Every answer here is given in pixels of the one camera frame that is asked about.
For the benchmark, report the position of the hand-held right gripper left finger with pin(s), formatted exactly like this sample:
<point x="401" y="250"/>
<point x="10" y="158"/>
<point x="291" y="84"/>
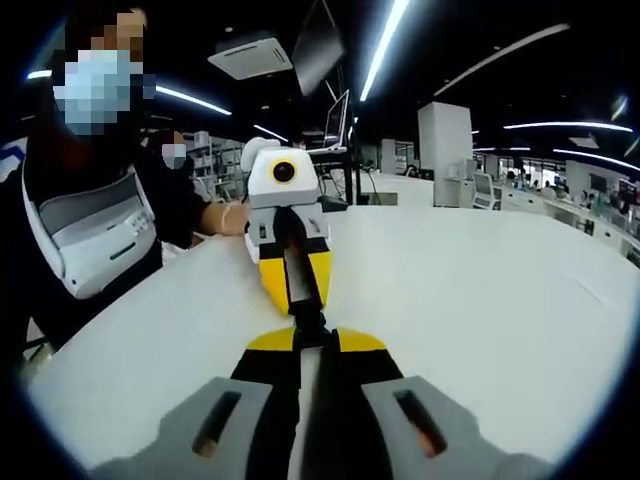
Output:
<point x="225" y="430"/>

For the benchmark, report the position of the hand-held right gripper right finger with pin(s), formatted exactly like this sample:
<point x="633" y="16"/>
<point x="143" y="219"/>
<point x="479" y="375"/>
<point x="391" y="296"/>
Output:
<point x="395" y="430"/>

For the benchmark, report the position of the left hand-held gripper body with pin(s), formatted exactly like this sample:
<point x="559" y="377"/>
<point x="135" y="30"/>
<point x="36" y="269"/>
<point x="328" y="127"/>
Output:
<point x="295" y="192"/>

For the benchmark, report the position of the black plastic buckle part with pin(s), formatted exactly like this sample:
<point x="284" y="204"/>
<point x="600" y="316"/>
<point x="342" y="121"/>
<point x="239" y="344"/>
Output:
<point x="312" y="325"/>

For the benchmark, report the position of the black pouch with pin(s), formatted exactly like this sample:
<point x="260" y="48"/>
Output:
<point x="334" y="202"/>

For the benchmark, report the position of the open laptop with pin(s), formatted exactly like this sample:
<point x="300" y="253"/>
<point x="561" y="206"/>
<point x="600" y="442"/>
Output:
<point x="336" y="122"/>

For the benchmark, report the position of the long ceiling light strip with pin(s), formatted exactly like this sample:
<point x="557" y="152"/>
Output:
<point x="192" y="100"/>
<point x="382" y="50"/>
<point x="500" y="57"/>
<point x="565" y="125"/>

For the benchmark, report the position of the ceiling air conditioner unit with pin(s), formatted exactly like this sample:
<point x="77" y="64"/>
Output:
<point x="250" y="56"/>

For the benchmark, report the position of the dark hanging panel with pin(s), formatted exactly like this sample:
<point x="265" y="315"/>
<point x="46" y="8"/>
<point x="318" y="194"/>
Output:
<point x="317" y="50"/>

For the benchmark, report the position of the white office chair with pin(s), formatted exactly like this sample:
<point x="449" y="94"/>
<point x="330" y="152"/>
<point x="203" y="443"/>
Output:
<point x="486" y="192"/>

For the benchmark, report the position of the white grey chest device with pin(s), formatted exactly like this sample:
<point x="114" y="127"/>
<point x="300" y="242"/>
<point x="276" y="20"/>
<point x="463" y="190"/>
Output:
<point x="95" y="240"/>

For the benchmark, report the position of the person in black shirt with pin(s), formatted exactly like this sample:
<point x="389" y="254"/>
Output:
<point x="30" y="280"/>

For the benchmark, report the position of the white office desk row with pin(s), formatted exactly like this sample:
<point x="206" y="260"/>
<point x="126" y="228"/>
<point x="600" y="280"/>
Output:
<point x="565" y="210"/>

